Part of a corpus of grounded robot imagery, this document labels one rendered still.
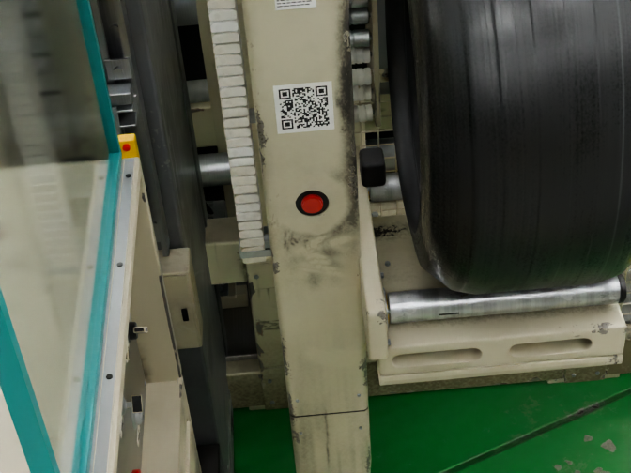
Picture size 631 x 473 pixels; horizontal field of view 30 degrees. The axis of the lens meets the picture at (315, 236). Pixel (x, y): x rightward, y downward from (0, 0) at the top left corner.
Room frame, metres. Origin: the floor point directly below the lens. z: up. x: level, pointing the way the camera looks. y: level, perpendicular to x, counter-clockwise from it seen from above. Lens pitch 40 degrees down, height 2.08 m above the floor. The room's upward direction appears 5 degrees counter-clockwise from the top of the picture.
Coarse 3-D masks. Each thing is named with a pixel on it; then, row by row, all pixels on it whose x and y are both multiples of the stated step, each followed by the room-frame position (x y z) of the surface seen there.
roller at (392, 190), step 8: (392, 176) 1.49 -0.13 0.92; (392, 184) 1.48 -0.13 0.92; (368, 192) 1.47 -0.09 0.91; (376, 192) 1.47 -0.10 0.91; (384, 192) 1.47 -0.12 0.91; (392, 192) 1.47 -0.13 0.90; (400, 192) 1.47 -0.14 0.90; (376, 200) 1.47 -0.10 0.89; (384, 200) 1.48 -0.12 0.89; (392, 200) 1.48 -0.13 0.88
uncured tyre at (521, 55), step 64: (448, 0) 1.19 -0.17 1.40; (512, 0) 1.17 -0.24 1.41; (576, 0) 1.17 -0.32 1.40; (448, 64) 1.14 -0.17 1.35; (512, 64) 1.12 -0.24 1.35; (576, 64) 1.12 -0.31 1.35; (448, 128) 1.11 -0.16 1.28; (512, 128) 1.09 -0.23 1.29; (576, 128) 1.09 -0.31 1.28; (448, 192) 1.09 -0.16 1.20; (512, 192) 1.07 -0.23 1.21; (576, 192) 1.07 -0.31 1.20; (448, 256) 1.10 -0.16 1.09; (512, 256) 1.08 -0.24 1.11; (576, 256) 1.08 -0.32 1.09
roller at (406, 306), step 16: (448, 288) 1.22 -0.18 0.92; (544, 288) 1.21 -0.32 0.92; (560, 288) 1.21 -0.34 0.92; (576, 288) 1.20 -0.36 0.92; (592, 288) 1.20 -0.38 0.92; (608, 288) 1.20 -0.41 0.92; (624, 288) 1.20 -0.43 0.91; (400, 304) 1.20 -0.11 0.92; (416, 304) 1.20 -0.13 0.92; (432, 304) 1.20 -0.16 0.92; (448, 304) 1.20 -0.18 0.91; (464, 304) 1.20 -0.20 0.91; (480, 304) 1.20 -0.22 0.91; (496, 304) 1.20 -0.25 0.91; (512, 304) 1.19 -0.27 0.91; (528, 304) 1.19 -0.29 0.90; (544, 304) 1.19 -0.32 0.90; (560, 304) 1.19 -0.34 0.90; (576, 304) 1.20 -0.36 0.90; (592, 304) 1.20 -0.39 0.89; (400, 320) 1.19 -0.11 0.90; (416, 320) 1.19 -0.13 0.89
